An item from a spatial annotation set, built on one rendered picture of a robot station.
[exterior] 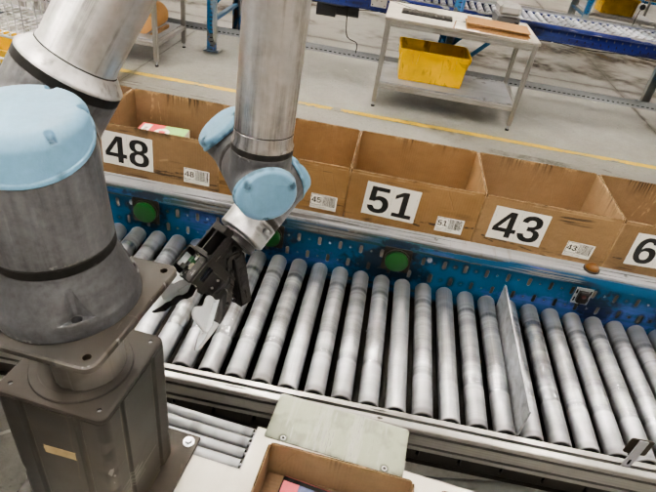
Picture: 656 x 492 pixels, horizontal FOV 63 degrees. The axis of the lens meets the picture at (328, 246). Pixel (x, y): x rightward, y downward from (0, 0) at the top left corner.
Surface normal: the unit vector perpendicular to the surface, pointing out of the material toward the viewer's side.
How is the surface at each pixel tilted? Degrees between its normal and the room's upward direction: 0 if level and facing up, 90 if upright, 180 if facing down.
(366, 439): 0
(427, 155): 89
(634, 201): 89
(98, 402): 0
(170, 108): 90
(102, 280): 66
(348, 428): 0
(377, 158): 90
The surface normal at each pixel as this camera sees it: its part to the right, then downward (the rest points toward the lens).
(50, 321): 0.19, 0.26
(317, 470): -0.20, 0.53
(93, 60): 0.52, 0.61
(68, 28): -0.04, 0.32
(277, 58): 0.29, 0.56
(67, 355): 0.06, -0.82
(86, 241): 0.85, 0.34
